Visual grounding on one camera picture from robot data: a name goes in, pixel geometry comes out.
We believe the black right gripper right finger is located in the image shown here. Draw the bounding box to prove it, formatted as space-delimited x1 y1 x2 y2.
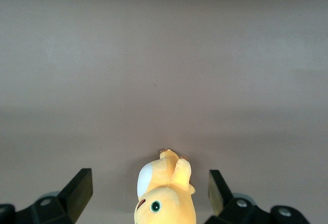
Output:
206 169 311 224

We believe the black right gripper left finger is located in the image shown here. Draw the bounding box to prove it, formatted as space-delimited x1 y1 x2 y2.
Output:
0 168 93 224

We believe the yellow plush toy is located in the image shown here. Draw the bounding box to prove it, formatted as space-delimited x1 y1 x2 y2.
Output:
133 148 197 224

